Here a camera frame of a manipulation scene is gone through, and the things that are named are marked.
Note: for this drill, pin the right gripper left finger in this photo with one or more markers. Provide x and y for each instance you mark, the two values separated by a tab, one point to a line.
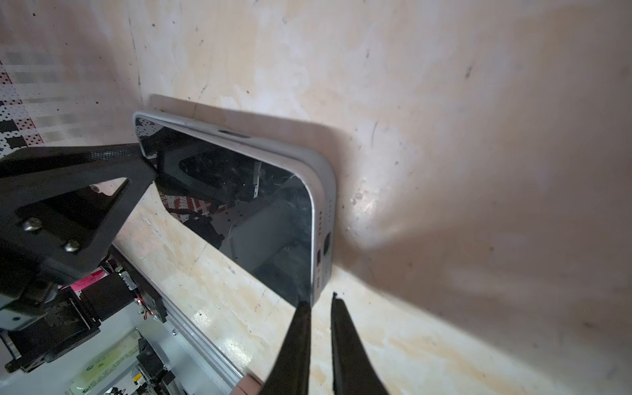
290	373

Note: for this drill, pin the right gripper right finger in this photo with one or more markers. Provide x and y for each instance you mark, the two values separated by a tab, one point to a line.
352	370

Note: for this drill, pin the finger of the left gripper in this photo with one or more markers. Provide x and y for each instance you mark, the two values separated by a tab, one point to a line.
61	207

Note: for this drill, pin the blue case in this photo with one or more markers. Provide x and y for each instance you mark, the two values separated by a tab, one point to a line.
313	170

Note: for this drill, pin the black phone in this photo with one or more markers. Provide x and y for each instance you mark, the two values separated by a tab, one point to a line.
256	214

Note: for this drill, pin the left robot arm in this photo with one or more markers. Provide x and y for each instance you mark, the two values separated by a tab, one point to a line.
42	320

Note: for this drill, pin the pink plush toy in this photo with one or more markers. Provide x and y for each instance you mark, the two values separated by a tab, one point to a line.
89	280

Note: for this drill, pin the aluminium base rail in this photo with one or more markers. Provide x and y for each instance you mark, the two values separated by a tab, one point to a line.
175	356

